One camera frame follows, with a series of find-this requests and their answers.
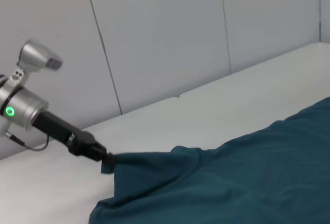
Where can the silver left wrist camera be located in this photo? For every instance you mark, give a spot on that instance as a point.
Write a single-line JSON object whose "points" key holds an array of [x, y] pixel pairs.
{"points": [[38, 58]]}

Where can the teal blue shirt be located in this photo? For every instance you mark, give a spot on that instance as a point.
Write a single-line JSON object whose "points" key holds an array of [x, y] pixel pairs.
{"points": [[232, 177]]}

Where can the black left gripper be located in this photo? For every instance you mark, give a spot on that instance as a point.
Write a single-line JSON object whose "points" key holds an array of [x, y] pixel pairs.
{"points": [[67, 136]]}

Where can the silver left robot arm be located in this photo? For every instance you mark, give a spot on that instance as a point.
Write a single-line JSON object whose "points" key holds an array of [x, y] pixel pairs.
{"points": [[22, 105]]}

